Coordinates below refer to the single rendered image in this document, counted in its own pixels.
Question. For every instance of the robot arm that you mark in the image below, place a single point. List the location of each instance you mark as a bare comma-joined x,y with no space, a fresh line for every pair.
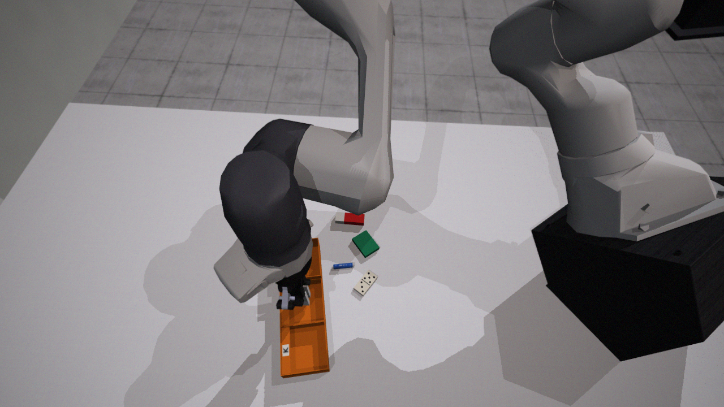
617,185

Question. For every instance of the orange three-compartment bin rack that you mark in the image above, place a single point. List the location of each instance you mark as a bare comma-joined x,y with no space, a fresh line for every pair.
303,336

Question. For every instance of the white domino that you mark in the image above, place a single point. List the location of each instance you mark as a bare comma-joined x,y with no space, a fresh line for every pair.
365,282

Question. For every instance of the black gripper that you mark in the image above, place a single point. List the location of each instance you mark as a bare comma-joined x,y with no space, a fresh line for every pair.
295,285

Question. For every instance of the red and white eraser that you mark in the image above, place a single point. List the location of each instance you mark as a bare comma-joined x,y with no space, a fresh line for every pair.
349,218

